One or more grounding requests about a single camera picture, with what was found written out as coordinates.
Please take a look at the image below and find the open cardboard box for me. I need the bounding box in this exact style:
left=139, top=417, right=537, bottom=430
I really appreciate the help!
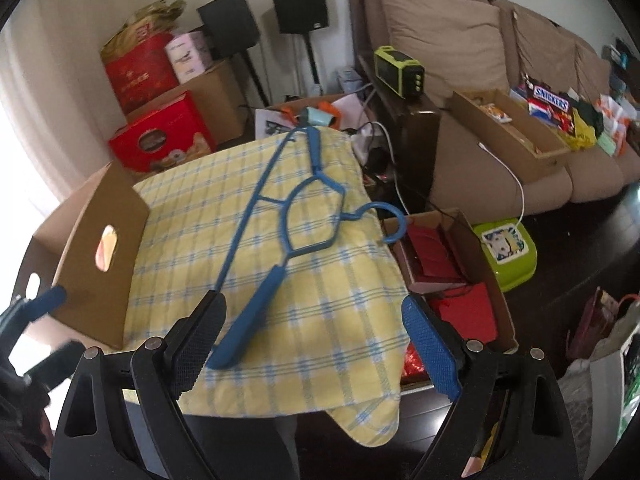
left=13, top=162, right=150, bottom=351

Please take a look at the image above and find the box with red items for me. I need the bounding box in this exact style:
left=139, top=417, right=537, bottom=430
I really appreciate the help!
left=392, top=209, right=518, bottom=352

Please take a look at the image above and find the green wet wipes box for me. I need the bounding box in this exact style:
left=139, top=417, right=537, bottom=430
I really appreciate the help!
left=473, top=218, right=537, bottom=292

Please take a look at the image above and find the yellow plaid tablecloth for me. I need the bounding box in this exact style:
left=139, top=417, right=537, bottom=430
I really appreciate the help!
left=124, top=128, right=408, bottom=448

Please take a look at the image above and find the red chocolate gift box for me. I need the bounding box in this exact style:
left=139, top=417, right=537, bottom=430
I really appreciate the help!
left=108, top=92, right=217, bottom=174

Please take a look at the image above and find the red tea gift bag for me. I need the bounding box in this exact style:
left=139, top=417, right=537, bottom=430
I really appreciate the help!
left=105, top=32, right=179, bottom=115

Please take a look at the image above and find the cardboard tray with snacks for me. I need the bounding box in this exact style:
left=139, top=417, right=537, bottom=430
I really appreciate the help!
left=448, top=89, right=570, bottom=184

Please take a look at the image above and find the large brown cardboard box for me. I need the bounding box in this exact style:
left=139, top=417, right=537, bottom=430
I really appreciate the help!
left=126, top=60, right=248, bottom=145

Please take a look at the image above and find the pink tissue pack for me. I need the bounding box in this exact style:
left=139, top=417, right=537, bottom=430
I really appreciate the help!
left=165, top=30, right=214, bottom=84

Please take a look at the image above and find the gold crumpled bag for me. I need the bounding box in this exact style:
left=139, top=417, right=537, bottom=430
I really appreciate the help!
left=100, top=0, right=186, bottom=65

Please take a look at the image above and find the left black speaker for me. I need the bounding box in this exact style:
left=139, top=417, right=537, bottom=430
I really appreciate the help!
left=198, top=0, right=270, bottom=106

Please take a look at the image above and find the black speaker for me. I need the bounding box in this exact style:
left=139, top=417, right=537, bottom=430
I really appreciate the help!
left=198, top=0, right=270, bottom=106
left=272, top=0, right=329, bottom=90

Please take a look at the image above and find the teal and orange device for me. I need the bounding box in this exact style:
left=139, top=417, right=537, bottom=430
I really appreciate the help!
left=280, top=101, right=342, bottom=129

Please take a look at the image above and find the green portable radio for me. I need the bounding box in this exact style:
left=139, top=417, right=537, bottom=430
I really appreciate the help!
left=374, top=46, right=425, bottom=101

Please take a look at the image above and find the brown sofa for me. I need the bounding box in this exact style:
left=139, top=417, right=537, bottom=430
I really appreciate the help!
left=349, top=0, right=639, bottom=223

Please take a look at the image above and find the right black speaker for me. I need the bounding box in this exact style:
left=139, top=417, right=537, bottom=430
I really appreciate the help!
left=272, top=0, right=329, bottom=90

